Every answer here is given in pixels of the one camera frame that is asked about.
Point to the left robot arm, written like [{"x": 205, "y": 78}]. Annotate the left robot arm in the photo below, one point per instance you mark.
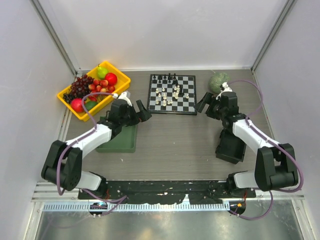
[{"x": 63, "y": 164}]

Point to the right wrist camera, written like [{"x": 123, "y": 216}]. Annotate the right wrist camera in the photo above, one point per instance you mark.
[{"x": 224, "y": 87}]

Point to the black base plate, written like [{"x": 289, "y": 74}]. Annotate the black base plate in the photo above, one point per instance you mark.
[{"x": 169, "y": 192}]

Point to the green pear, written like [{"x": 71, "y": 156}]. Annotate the green pear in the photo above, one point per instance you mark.
[{"x": 102, "y": 72}]

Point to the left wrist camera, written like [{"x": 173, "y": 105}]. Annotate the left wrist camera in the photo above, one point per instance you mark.
[{"x": 125, "y": 96}]

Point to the green melon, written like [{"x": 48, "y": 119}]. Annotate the green melon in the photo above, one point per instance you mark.
[{"x": 216, "y": 80}]

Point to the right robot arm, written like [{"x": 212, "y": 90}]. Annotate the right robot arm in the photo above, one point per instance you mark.
[{"x": 275, "y": 165}]

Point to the green plastic tray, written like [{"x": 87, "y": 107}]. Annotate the green plastic tray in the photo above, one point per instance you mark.
[{"x": 124, "y": 142}]

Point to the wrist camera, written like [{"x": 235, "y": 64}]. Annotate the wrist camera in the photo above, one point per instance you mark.
[
  {"x": 125, "y": 96},
  {"x": 224, "y": 87}
]

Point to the black plastic box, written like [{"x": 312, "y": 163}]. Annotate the black plastic box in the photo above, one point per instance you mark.
[{"x": 230, "y": 148}]

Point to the red mango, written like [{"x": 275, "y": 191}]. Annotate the red mango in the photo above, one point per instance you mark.
[{"x": 76, "y": 105}]

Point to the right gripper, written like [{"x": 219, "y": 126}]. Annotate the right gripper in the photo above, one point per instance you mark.
[{"x": 206, "y": 99}]

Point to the white cable duct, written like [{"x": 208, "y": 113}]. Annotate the white cable duct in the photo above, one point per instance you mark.
[{"x": 145, "y": 207}]

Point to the black grape bunch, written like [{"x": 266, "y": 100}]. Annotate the black grape bunch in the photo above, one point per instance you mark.
[{"x": 68, "y": 97}]

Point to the green lime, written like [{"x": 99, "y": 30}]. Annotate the green lime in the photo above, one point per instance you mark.
[{"x": 90, "y": 105}]

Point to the black white chessboard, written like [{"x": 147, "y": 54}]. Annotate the black white chessboard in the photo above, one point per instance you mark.
[{"x": 182, "y": 106}]

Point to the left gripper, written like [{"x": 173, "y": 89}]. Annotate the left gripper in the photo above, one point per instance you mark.
[{"x": 143, "y": 115}]

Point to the purple grape bunch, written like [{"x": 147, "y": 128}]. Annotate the purple grape bunch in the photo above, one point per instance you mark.
[{"x": 80, "y": 87}]

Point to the white chess piece cluster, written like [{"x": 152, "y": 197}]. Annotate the white chess piece cluster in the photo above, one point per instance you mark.
[{"x": 166, "y": 98}]

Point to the red apple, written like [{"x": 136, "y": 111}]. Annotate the red apple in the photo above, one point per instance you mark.
[{"x": 111, "y": 78}]

